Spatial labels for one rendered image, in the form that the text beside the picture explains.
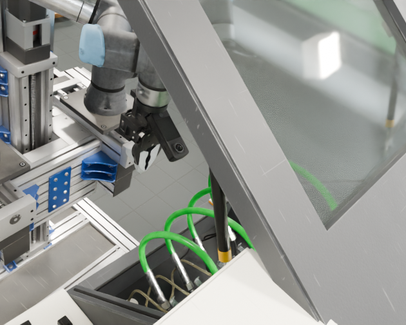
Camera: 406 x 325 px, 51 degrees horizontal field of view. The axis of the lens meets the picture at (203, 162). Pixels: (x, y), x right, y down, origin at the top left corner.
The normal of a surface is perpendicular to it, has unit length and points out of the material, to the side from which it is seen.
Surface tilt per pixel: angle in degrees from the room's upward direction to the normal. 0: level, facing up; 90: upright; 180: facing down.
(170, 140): 27
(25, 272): 0
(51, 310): 0
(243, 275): 0
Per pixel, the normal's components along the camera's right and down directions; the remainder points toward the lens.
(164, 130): 0.53, -0.37
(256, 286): 0.25, -0.73
